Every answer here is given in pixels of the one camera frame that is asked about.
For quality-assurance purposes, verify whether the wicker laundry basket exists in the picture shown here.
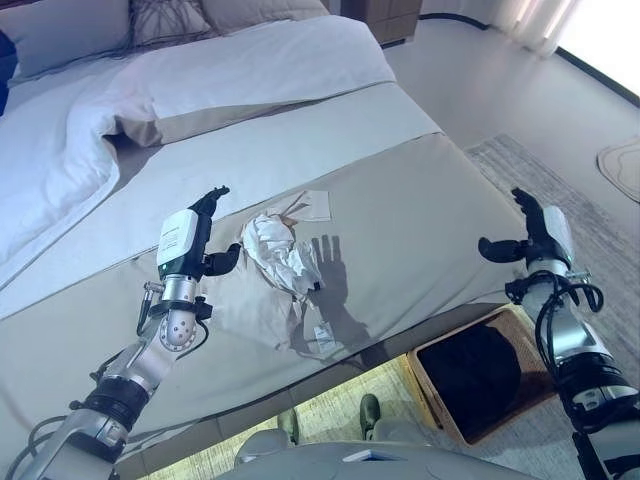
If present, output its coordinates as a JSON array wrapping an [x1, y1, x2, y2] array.
[[405, 305, 562, 447]]

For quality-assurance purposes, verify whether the brown wooden nightstand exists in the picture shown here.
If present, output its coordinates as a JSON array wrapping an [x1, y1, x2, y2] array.
[[342, 0, 426, 47]]

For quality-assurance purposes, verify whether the dark bedside table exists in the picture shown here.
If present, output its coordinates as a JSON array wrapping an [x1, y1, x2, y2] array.
[[0, 29, 19, 119]]

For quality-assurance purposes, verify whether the small beige floor mat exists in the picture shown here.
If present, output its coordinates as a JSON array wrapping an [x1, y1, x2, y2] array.
[[596, 137, 640, 190]]

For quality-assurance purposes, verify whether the bed with beige cover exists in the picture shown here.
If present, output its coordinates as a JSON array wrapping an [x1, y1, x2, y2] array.
[[0, 13, 526, 471]]

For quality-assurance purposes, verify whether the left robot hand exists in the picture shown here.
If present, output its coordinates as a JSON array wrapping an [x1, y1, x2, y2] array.
[[156, 185, 245, 279]]

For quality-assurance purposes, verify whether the beige pillow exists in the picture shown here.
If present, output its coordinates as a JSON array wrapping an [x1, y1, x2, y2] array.
[[199, 0, 331, 37]]

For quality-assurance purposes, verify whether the black floor cable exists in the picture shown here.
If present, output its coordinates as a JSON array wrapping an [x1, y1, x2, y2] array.
[[417, 12, 506, 32]]

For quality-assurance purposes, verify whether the cream printed garment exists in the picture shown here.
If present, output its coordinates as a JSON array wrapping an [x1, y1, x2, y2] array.
[[207, 188, 371, 359]]

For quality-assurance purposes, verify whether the sheer white curtain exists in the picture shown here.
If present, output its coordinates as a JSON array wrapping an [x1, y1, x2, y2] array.
[[492, 0, 576, 59]]

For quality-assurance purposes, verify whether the grey pillow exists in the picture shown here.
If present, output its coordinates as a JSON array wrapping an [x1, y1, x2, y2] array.
[[0, 0, 134, 81]]

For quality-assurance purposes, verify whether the white duvet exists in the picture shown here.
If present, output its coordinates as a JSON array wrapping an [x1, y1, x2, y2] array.
[[0, 14, 396, 266]]

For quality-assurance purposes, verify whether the patterned decorative cushion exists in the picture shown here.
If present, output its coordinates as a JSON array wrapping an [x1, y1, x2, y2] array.
[[127, 0, 219, 49]]

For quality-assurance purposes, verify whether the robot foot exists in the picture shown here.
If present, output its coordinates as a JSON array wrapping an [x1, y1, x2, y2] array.
[[277, 407, 300, 446], [358, 393, 381, 441]]

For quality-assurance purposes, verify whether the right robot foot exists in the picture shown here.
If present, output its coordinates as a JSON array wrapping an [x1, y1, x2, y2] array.
[[358, 393, 381, 441]]

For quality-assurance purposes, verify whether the grey robot body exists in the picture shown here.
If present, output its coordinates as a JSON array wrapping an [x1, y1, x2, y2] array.
[[234, 417, 586, 480]]

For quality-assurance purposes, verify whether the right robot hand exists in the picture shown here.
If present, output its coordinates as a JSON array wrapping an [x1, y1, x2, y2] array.
[[478, 187, 575, 266]]

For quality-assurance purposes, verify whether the black garment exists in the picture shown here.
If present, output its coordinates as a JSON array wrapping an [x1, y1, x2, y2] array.
[[417, 324, 524, 436]]

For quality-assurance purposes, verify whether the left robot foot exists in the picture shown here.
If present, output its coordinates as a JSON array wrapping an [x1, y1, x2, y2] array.
[[277, 407, 300, 446]]

